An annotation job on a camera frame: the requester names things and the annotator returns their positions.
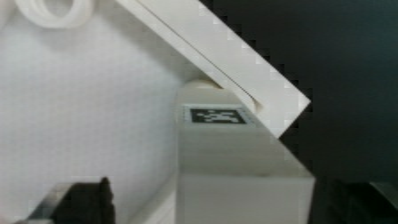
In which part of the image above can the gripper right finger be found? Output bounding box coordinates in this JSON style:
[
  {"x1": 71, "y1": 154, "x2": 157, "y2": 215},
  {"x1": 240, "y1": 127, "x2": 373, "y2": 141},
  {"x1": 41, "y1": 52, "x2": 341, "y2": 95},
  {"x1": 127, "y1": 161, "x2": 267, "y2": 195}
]
[{"x1": 327, "y1": 181, "x2": 398, "y2": 224}]

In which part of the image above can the white desk leg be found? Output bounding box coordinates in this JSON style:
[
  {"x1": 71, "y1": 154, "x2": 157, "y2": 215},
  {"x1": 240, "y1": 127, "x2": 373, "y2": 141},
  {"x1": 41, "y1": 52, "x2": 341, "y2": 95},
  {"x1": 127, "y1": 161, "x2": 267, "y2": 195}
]
[{"x1": 176, "y1": 80, "x2": 315, "y2": 224}]

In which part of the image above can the white desk top tray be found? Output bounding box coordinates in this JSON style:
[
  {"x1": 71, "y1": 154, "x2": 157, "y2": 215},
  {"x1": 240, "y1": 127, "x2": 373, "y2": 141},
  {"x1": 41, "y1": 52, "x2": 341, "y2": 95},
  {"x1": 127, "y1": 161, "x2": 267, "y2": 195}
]
[{"x1": 0, "y1": 0, "x2": 310, "y2": 224}]

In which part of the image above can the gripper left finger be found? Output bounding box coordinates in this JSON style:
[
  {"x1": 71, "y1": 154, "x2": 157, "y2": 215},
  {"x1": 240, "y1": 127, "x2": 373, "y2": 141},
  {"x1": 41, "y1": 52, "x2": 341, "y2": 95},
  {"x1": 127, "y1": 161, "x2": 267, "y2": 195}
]
[{"x1": 15, "y1": 177, "x2": 116, "y2": 224}]

